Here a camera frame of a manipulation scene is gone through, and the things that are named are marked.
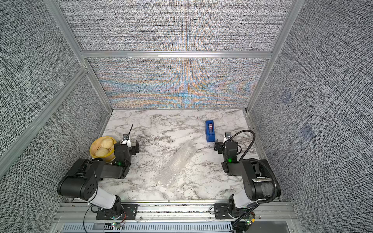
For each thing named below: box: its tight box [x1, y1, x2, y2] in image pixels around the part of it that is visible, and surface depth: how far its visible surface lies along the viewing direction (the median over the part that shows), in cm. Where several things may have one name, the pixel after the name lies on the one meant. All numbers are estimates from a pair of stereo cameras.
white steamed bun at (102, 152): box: [95, 147, 110, 157], surface depth 92 cm
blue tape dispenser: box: [204, 120, 216, 142], surface depth 102 cm
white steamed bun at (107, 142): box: [100, 137, 115, 149], surface depth 96 cm
